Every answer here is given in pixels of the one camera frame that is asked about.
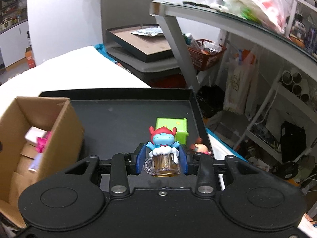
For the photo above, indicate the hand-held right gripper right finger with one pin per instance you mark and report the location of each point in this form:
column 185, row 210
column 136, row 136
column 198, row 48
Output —
column 184, row 161

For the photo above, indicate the black bag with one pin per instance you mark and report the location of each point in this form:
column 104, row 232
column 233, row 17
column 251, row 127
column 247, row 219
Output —
column 210, row 101

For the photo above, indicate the black framed board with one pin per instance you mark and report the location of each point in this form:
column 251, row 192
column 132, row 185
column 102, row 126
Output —
column 143, row 45

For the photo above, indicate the small purple box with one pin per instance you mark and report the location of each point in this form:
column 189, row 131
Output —
column 36, row 162

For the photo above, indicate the panda figurine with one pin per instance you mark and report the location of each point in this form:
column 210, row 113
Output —
column 298, row 32

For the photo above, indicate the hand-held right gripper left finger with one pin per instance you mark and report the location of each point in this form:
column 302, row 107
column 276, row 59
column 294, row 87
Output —
column 140, row 158

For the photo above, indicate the black shallow tray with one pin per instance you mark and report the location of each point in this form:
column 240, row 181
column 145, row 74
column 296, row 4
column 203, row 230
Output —
column 118, row 119

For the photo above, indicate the orange cardboard carton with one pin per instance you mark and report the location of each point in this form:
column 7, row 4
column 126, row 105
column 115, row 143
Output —
column 29, row 58

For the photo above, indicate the cardboard box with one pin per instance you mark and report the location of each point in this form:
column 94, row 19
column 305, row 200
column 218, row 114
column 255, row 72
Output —
column 64, row 133

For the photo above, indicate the silver mailer package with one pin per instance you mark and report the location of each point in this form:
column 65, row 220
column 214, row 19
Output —
column 148, row 31

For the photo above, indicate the small red-hat figurine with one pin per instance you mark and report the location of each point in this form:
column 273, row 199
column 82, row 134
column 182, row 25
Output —
column 200, row 147

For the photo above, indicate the green cube box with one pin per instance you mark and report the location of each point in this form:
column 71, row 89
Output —
column 171, row 127

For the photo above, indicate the small white box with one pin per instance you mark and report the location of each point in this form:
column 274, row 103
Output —
column 36, row 133

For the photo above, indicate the clear plastic bags pile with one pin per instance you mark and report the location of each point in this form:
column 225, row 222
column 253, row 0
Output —
column 250, row 2

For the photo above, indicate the bundle of cardboard tubes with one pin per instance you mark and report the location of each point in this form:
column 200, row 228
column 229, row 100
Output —
column 296, row 85

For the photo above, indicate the hanging printed plastic bag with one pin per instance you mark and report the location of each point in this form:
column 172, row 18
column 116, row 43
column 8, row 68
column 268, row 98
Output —
column 239, row 86

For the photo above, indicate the blue hippo beer mug figurine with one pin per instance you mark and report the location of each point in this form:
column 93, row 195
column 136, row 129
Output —
column 163, row 151

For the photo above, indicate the brown plastic basket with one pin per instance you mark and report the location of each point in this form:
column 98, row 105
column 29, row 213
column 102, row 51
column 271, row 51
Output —
column 206, row 57

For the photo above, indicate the shelf of bottles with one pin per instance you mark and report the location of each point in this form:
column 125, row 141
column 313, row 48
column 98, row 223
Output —
column 12, row 12

